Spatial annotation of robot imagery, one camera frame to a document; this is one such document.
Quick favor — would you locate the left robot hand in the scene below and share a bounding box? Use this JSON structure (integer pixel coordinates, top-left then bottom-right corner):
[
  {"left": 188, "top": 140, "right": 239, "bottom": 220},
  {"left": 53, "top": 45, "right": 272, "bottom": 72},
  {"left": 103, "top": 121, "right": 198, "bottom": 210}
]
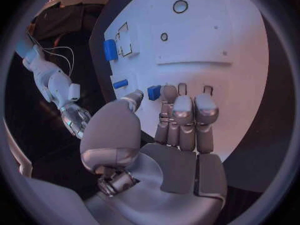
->
[{"left": 79, "top": 84, "right": 229, "bottom": 225}]

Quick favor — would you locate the white task board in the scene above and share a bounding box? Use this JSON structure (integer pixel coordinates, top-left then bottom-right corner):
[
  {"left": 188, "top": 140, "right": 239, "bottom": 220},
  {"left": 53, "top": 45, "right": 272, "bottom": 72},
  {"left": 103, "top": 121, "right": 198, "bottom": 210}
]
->
[{"left": 103, "top": 0, "right": 270, "bottom": 162}]

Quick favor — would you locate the small blue cylinder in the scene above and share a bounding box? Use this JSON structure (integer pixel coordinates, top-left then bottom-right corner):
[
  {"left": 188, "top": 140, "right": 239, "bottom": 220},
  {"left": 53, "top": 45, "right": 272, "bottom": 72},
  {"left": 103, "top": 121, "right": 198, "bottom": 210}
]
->
[{"left": 112, "top": 79, "right": 130, "bottom": 90}]

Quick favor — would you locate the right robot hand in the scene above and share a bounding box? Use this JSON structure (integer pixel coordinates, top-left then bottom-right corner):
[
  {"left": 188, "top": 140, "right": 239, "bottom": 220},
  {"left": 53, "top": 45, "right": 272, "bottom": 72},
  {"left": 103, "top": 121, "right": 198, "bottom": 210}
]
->
[{"left": 60, "top": 102, "right": 93, "bottom": 140}]

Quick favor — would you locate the large blue cylinder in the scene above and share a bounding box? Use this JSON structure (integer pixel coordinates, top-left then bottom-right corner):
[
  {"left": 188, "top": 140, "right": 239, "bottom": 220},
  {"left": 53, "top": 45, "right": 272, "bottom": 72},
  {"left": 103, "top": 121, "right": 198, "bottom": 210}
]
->
[{"left": 103, "top": 39, "right": 119, "bottom": 62}]

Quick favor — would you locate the white cable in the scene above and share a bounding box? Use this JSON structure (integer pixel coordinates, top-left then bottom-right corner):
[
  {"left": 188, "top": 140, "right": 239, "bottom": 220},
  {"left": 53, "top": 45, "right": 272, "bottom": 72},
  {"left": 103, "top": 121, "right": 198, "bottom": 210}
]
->
[
  {"left": 43, "top": 49, "right": 73, "bottom": 74},
  {"left": 40, "top": 46, "right": 75, "bottom": 75}
]

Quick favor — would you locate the blue block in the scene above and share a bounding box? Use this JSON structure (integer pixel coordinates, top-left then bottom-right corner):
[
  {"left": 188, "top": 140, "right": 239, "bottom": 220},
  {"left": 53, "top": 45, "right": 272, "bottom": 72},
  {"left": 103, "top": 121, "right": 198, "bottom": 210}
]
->
[{"left": 146, "top": 85, "right": 163, "bottom": 101}]

